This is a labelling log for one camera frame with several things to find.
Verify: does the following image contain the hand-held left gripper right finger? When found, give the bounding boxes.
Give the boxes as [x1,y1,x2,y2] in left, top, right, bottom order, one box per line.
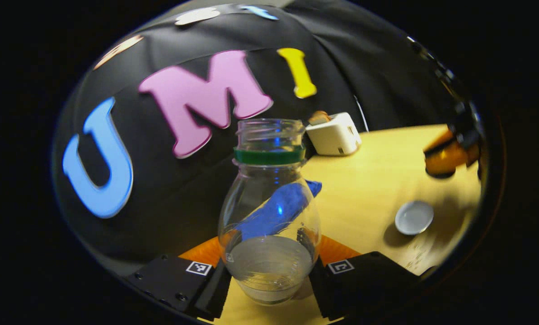
[308,235,421,322]

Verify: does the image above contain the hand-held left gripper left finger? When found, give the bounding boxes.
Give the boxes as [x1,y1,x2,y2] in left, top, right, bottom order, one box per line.
[129,236,232,322]

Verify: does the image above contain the white toaster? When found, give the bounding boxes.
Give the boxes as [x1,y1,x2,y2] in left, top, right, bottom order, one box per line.
[305,112,362,156]

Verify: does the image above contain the black backdrop cloth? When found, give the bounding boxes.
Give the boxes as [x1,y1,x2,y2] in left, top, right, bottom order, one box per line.
[52,2,459,276]

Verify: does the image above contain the clear plastic water bottle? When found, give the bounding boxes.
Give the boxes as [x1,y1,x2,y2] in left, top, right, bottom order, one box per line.
[218,118,322,306]

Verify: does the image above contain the blue folded towel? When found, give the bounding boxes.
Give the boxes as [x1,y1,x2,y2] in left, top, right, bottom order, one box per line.
[238,180,323,242]

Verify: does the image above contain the white toaster cable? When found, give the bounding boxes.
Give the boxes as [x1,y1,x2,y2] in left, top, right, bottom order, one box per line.
[353,95,369,132]

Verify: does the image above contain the white-lined teacup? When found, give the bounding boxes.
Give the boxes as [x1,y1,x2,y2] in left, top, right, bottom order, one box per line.
[395,200,434,236]

